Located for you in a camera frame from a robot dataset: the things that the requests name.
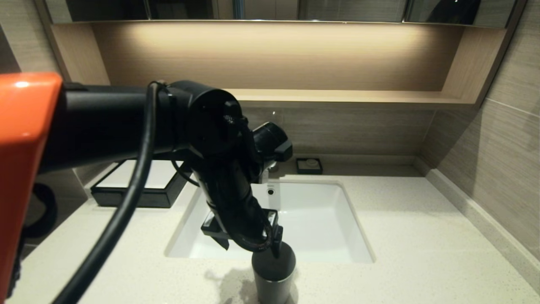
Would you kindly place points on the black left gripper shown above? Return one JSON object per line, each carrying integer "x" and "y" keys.
{"x": 240, "y": 228}

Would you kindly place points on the grey tumbler cup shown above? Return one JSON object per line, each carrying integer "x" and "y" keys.
{"x": 274, "y": 274}

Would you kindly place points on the black soap dish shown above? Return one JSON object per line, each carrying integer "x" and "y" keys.
{"x": 300, "y": 169}

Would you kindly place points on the white ceramic sink basin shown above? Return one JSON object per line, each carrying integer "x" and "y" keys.
{"x": 320, "y": 228}

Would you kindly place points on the black tray box white lid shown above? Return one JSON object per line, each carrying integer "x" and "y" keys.
{"x": 160, "y": 194}

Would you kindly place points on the chrome sink faucet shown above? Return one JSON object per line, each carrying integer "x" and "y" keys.
{"x": 273, "y": 167}

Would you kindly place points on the wooden wall shelf niche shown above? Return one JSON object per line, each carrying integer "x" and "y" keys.
{"x": 337, "y": 97}

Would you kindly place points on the beige soap bar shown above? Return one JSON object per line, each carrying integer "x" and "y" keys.
{"x": 312, "y": 162}

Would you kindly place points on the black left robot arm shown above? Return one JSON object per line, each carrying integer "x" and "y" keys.
{"x": 126, "y": 122}

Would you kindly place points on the mirror cabinet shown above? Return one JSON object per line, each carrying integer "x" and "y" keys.
{"x": 337, "y": 10}

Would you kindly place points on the black box drawer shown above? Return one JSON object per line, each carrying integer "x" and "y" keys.
{"x": 126, "y": 198}

